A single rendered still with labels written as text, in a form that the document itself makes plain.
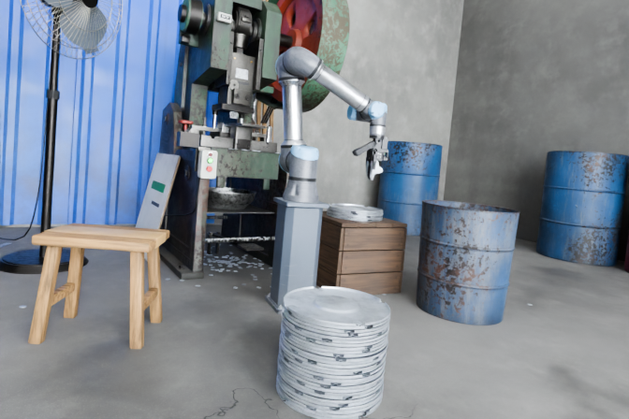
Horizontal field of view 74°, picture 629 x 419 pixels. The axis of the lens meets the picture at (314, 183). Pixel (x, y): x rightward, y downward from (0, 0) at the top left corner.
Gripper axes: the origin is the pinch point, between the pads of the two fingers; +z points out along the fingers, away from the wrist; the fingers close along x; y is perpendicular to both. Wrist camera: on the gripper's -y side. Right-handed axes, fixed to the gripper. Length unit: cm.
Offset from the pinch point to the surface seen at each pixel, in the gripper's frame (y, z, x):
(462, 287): 28, 42, -40
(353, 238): -8.2, 28.6, -6.6
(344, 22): -7, -81, 34
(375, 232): 3.9, 26.0, -4.4
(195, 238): -79, 37, 23
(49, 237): -121, 23, -47
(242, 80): -58, -47, 52
